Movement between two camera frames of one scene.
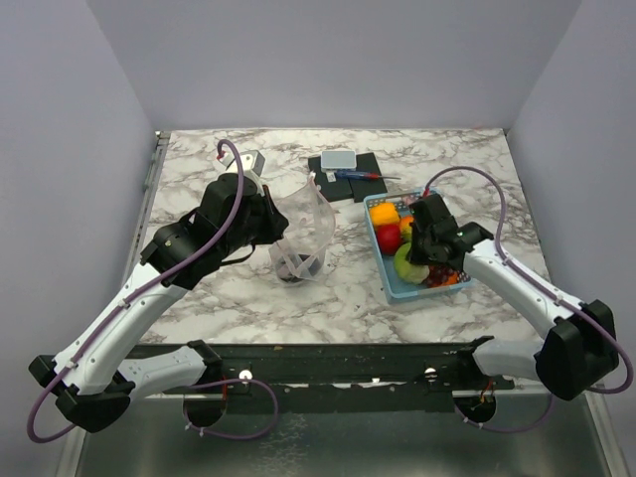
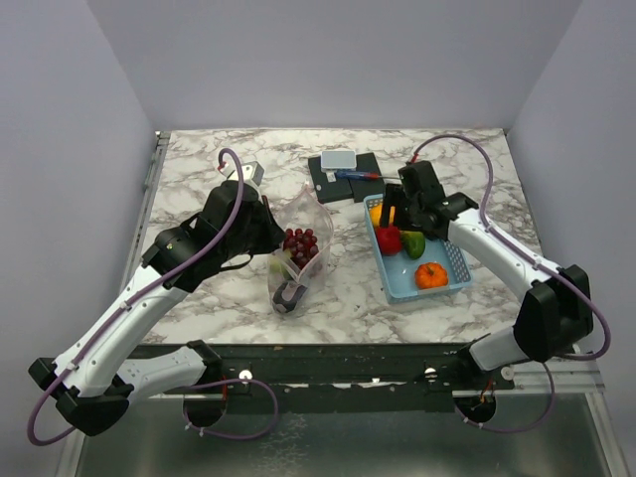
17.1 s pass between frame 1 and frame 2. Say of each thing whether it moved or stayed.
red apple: stayed
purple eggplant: moved
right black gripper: moved
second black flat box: stayed
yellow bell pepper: stayed
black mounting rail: stayed
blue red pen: stayed
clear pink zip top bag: moved
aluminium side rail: stayed
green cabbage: moved
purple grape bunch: moved
